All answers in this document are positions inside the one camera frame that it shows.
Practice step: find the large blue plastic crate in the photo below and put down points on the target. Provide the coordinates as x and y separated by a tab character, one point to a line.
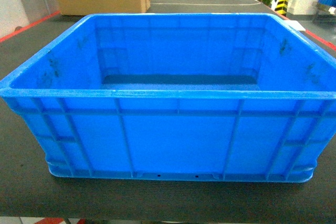
204	97

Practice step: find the yellow black striped bollard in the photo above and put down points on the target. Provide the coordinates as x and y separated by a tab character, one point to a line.
281	7

